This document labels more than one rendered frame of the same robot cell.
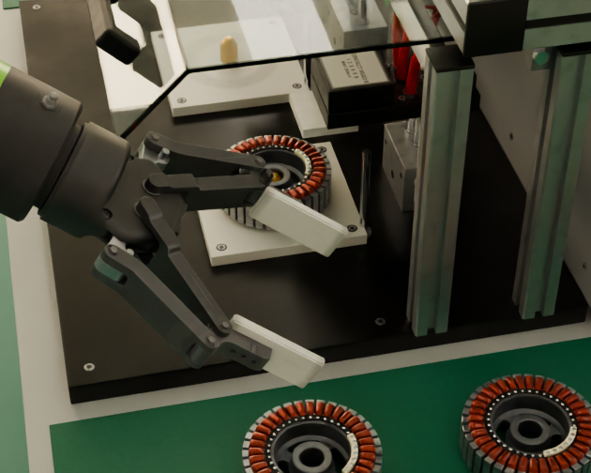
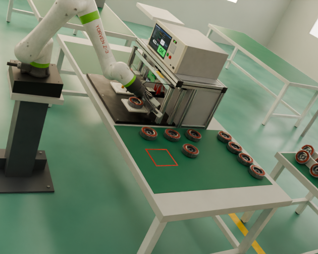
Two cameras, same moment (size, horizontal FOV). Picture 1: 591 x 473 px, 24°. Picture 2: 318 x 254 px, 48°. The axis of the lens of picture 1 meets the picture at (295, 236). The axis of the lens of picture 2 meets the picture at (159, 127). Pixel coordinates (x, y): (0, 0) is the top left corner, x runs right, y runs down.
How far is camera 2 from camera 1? 1.41 m
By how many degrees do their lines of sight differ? 25
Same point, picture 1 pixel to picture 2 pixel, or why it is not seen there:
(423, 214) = (163, 106)
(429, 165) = (166, 100)
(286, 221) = (154, 101)
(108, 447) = (121, 128)
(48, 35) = (93, 78)
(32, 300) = (104, 111)
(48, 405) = (112, 123)
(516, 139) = not seen: hidden behind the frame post
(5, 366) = (47, 139)
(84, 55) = (100, 82)
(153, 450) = (127, 130)
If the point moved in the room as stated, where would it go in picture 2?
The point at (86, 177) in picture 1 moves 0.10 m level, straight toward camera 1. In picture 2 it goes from (142, 89) to (149, 98)
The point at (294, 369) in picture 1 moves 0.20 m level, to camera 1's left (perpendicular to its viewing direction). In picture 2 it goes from (159, 115) to (128, 109)
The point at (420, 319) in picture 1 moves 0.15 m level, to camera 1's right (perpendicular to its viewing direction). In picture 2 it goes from (157, 121) to (177, 124)
